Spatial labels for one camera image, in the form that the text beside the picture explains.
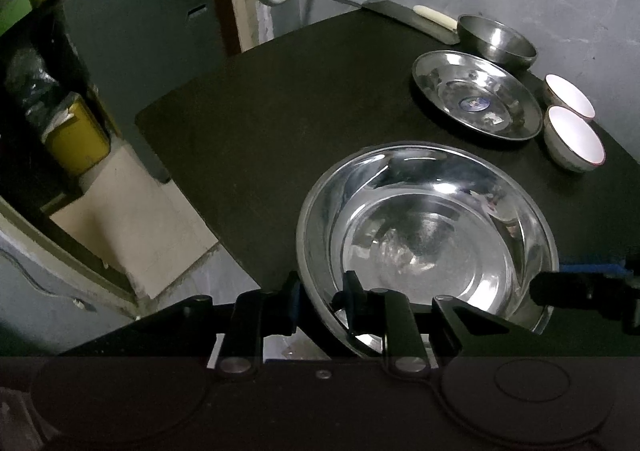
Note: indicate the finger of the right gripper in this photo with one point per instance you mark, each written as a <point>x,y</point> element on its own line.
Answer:
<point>613,296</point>

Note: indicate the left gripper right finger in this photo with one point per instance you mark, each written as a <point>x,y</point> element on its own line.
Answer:
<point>386,314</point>

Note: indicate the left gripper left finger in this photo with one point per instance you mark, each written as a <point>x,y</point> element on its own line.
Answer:
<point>256,315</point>

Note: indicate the white ceramic bowl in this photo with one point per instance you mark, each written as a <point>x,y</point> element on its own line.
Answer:
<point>571,141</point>
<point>557,91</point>

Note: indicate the steel plate with blue label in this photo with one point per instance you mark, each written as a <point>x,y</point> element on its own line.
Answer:
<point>478,94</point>

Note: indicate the deep steel bowl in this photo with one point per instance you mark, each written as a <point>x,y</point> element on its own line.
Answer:
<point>496,42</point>

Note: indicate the yellow bucket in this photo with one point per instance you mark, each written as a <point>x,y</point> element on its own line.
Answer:
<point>75,138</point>

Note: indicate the dark grey cabinet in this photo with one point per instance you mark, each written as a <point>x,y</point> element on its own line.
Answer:
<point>136,51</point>

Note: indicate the cleaver with cream handle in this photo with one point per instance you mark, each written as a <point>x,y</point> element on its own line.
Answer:
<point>408,17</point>

